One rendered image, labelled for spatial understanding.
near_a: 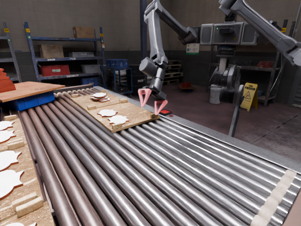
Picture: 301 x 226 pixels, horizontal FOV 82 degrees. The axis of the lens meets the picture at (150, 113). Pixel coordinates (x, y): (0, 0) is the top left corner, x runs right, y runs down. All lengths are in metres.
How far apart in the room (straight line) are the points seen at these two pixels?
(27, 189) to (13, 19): 5.49
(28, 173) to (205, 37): 1.38
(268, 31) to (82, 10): 5.75
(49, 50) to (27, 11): 1.13
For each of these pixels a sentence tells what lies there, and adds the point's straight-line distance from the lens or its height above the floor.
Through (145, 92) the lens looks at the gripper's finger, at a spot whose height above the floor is 1.18.
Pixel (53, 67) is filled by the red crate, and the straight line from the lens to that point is 5.36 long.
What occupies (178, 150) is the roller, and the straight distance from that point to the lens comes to 0.82.
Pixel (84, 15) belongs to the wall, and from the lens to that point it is 6.29.
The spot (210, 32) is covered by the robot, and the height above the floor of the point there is 1.47.
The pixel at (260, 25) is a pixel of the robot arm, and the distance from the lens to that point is 0.96.
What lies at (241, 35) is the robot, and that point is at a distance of 1.47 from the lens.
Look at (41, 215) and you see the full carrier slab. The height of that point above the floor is 0.94.
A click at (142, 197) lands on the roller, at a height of 0.92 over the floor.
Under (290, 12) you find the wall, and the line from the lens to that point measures 5.57.
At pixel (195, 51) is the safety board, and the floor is 1.23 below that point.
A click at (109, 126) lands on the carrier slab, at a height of 0.94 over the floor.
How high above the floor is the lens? 1.36
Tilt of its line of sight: 21 degrees down
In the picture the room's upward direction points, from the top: straight up
